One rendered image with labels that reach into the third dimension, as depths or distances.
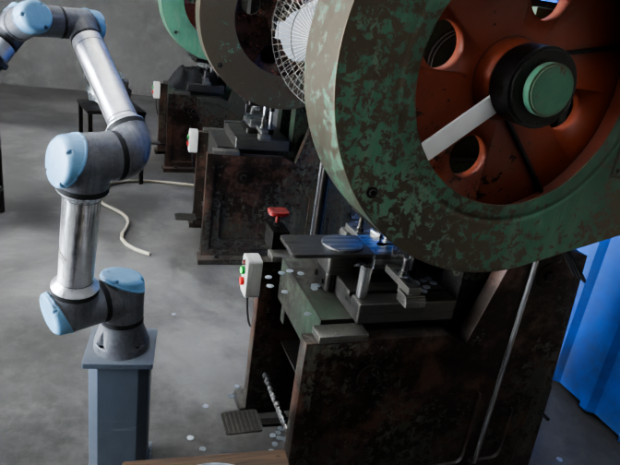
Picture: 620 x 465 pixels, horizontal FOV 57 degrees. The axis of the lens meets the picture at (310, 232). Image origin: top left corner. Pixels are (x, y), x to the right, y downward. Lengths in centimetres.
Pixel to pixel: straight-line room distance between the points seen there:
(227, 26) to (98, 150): 156
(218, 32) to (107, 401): 171
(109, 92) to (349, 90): 66
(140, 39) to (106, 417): 667
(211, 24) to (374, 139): 179
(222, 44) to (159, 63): 534
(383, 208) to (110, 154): 61
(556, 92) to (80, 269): 112
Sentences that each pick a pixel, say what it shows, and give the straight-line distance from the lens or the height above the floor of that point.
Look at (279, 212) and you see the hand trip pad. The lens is 193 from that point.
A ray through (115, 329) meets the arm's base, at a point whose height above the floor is 54.
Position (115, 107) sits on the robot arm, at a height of 113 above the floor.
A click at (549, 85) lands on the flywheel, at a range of 118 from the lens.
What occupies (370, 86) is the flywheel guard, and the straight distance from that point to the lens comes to 106.
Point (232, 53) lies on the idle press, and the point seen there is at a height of 116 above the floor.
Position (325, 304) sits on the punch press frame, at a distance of 163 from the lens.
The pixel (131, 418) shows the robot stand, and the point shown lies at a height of 26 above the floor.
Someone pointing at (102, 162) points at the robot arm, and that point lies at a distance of 135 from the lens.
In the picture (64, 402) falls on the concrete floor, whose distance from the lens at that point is 229.
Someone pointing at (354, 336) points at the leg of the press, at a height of 64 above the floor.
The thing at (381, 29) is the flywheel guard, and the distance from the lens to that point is 105.
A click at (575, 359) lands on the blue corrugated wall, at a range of 277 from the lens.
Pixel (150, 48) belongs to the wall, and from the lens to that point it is 808.
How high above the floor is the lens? 142
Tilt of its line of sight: 21 degrees down
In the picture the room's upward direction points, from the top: 8 degrees clockwise
